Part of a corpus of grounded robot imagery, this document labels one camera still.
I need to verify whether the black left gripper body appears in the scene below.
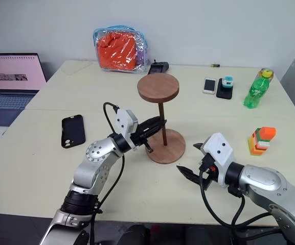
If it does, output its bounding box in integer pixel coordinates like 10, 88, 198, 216
130, 121, 154, 154

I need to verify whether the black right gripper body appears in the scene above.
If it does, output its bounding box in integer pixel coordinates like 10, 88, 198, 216
199, 152, 219, 191

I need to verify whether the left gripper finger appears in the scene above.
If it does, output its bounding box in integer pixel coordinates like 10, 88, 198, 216
142, 116, 168, 131
146, 125, 164, 140

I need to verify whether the wooden pole with round disc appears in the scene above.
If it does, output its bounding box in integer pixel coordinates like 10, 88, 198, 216
137, 73, 181, 146

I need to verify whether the round wooden base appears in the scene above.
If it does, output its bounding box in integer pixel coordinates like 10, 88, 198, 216
145, 128, 187, 164

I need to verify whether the small black electronic device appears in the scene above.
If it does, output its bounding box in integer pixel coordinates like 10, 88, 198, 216
147, 59, 170, 76

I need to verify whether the black smartphone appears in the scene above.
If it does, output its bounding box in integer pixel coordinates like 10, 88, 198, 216
216, 81, 234, 101

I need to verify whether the colourful toy block stack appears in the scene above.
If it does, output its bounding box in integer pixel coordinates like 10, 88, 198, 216
247, 126, 277, 157

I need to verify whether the white smartphone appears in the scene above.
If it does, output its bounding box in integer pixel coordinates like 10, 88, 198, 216
202, 77, 218, 95

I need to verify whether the black phone case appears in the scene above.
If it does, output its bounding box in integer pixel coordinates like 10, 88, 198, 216
61, 114, 86, 149

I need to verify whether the purple cloth item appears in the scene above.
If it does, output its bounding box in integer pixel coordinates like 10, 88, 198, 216
135, 46, 145, 65

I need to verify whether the small teal white gadget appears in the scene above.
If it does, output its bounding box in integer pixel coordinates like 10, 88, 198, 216
221, 75, 234, 89

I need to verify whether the green plastic bottle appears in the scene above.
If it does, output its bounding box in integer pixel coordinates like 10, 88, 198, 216
243, 67, 276, 110

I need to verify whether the orange cloth bundle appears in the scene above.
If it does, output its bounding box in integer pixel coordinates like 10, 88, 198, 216
96, 31, 137, 71

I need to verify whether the clear plastic zip bag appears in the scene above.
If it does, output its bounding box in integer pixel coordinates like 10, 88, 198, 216
93, 24, 148, 75

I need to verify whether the open blue laptop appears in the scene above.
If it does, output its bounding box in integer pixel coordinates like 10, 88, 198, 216
0, 53, 48, 128

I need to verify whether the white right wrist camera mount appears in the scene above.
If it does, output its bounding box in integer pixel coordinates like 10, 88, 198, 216
202, 132, 235, 189

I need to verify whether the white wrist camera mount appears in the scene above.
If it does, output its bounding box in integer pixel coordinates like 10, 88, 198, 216
115, 109, 139, 150
202, 132, 235, 189

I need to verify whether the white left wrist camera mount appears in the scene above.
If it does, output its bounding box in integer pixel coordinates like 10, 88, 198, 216
115, 109, 139, 150

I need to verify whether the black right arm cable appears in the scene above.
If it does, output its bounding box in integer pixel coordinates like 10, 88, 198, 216
199, 170, 281, 228

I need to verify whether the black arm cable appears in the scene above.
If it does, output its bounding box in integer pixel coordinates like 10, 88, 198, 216
102, 102, 126, 245
199, 170, 281, 228

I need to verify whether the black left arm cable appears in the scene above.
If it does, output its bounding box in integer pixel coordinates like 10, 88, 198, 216
102, 102, 126, 245

